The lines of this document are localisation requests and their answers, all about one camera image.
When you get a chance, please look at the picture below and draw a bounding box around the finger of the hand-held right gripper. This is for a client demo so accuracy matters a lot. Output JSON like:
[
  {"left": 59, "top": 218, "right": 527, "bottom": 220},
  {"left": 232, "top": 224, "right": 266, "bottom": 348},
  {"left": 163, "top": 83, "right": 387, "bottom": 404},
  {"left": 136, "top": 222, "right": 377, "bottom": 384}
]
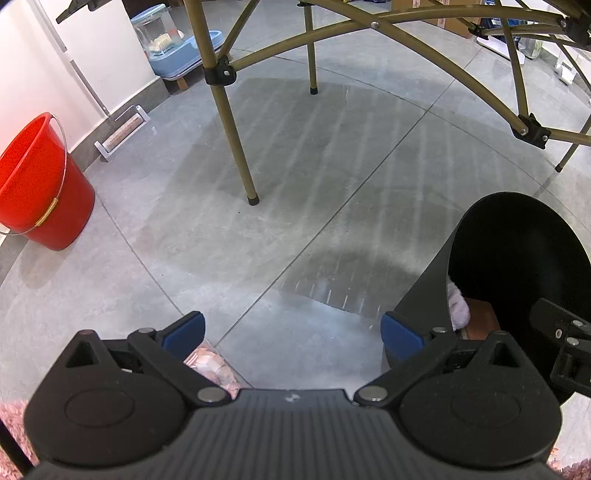
[{"left": 530, "top": 298, "right": 591, "bottom": 398}]

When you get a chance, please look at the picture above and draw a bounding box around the red plastic bucket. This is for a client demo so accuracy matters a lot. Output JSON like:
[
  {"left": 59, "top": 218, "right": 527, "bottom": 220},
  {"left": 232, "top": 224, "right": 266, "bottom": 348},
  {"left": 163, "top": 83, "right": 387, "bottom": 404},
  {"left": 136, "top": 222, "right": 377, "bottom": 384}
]
[{"left": 0, "top": 112, "right": 96, "bottom": 252}]

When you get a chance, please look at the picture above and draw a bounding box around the pink fluffy fabric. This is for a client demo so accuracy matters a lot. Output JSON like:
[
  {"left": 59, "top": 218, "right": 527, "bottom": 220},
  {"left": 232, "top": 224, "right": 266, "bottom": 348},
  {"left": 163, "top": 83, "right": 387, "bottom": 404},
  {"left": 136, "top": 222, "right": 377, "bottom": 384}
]
[
  {"left": 0, "top": 401, "right": 40, "bottom": 476},
  {"left": 549, "top": 434, "right": 591, "bottom": 480}
]

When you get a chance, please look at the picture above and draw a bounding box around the brown striped box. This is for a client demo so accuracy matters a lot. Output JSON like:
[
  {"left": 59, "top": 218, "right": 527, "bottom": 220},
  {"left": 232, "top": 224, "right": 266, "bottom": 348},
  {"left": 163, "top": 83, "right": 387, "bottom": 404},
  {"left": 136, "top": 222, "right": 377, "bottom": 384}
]
[{"left": 455, "top": 298, "right": 502, "bottom": 341}]

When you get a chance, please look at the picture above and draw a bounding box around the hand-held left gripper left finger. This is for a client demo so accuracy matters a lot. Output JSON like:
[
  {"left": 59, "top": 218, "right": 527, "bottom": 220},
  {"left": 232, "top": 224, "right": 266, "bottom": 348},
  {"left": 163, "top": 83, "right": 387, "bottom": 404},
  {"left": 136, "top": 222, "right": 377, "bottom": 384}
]
[{"left": 65, "top": 311, "right": 232, "bottom": 408}]

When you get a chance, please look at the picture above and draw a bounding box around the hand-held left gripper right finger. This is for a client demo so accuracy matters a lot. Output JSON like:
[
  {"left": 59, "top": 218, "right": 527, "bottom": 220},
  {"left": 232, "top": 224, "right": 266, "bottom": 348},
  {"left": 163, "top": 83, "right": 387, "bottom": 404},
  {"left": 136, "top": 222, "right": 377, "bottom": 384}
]
[{"left": 353, "top": 311, "right": 522, "bottom": 408}]

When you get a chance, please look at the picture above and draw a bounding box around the white floor squeegee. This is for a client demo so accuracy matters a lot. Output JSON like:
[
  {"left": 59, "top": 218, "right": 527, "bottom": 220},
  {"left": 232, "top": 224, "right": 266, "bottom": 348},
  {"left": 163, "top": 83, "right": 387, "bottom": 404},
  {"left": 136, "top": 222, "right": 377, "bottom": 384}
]
[{"left": 68, "top": 59, "right": 151, "bottom": 163}]

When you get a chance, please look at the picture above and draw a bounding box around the blue pet feeder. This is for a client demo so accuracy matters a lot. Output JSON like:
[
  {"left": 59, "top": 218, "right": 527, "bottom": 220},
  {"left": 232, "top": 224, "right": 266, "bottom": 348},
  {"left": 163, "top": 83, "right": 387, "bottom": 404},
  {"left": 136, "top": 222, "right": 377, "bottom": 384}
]
[{"left": 130, "top": 4, "right": 227, "bottom": 95}]

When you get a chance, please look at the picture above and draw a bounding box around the black cable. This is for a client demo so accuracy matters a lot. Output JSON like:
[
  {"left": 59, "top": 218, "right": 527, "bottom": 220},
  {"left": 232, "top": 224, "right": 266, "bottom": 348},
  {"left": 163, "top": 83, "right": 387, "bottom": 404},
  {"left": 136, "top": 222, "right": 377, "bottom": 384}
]
[{"left": 0, "top": 420, "right": 33, "bottom": 476}]

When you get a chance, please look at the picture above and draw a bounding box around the white bathroom scale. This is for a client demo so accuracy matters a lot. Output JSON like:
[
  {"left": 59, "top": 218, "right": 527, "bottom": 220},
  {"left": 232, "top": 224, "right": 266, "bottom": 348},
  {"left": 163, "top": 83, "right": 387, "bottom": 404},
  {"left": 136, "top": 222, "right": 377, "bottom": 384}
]
[{"left": 475, "top": 34, "right": 527, "bottom": 65}]

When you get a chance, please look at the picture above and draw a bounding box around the black trash bin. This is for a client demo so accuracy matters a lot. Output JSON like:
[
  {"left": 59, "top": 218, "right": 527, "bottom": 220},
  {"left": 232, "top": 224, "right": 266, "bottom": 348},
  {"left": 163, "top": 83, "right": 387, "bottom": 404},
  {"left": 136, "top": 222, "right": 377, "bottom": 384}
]
[{"left": 382, "top": 191, "right": 591, "bottom": 409}]

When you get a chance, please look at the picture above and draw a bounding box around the fluffy pink plush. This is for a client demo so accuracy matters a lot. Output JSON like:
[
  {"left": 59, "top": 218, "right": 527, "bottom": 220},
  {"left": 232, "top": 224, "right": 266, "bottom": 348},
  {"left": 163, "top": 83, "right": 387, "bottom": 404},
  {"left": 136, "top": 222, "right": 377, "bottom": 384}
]
[{"left": 445, "top": 274, "right": 472, "bottom": 332}]

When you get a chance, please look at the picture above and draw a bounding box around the tan folding table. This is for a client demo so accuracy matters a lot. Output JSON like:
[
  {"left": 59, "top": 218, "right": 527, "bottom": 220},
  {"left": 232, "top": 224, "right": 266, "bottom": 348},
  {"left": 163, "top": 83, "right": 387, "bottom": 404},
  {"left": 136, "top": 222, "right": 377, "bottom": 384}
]
[{"left": 55, "top": 0, "right": 591, "bottom": 206}]

